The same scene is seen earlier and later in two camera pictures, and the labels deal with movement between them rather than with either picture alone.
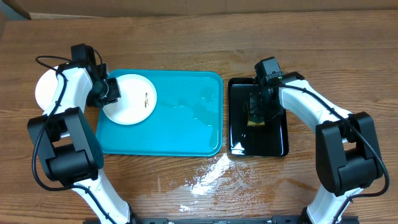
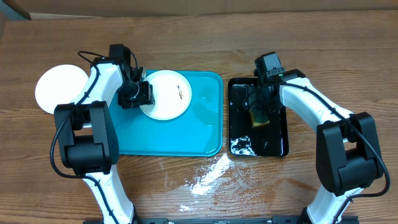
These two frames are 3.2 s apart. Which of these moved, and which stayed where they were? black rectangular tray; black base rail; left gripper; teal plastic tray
Moved: left gripper
Stayed: black rectangular tray; teal plastic tray; black base rail
